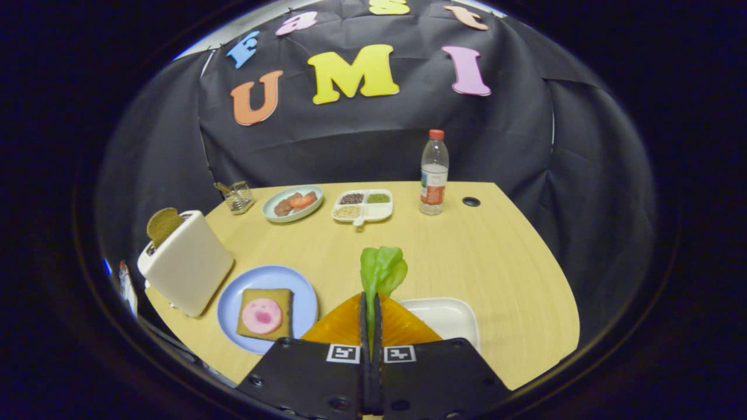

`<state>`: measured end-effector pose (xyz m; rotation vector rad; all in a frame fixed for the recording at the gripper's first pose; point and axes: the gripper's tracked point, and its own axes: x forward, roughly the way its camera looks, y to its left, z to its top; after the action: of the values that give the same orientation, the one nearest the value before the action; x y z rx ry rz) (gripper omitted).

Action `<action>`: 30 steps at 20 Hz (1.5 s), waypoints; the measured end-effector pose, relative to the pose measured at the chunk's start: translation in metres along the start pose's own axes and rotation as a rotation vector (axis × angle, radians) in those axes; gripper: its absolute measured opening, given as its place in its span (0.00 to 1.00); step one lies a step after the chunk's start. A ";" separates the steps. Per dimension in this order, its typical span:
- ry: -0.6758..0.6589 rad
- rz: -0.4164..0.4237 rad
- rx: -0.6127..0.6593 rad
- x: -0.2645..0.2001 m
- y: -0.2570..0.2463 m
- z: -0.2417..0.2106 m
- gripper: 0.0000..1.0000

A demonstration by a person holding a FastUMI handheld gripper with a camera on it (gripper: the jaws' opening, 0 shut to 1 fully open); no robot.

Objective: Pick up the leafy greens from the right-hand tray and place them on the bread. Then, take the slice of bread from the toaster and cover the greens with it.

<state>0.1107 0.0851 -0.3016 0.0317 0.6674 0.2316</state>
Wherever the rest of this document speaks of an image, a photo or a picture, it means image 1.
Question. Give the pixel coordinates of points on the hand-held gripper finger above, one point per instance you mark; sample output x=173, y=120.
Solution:
x=366, y=379
x=377, y=379

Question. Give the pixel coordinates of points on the green lettuce leaf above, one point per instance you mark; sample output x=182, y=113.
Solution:
x=382, y=271

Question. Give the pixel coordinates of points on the round-topped brown toast slice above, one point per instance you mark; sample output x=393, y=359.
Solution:
x=163, y=224

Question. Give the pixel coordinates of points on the white square plate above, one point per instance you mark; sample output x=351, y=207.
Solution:
x=443, y=318

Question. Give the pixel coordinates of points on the square brown bread slice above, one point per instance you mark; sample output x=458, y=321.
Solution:
x=283, y=296

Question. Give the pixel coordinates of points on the pink ham slice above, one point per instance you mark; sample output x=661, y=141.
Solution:
x=261, y=316

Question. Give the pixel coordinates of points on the blue round plate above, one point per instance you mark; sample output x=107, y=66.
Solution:
x=262, y=277

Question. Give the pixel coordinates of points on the white divided tray of grains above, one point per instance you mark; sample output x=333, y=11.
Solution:
x=373, y=211

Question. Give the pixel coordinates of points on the pale green round plate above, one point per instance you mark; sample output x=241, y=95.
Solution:
x=274, y=217

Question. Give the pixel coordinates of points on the red tomato slice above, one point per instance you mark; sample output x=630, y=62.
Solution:
x=301, y=202

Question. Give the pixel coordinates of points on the brown meat piece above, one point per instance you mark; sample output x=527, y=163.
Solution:
x=311, y=195
x=282, y=207

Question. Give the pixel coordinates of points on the white toaster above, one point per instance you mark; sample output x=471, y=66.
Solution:
x=189, y=268

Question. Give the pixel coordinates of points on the clear bottle with red cap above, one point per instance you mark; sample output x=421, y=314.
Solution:
x=434, y=175

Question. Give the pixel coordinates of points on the white and red object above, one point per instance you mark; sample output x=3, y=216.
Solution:
x=125, y=286

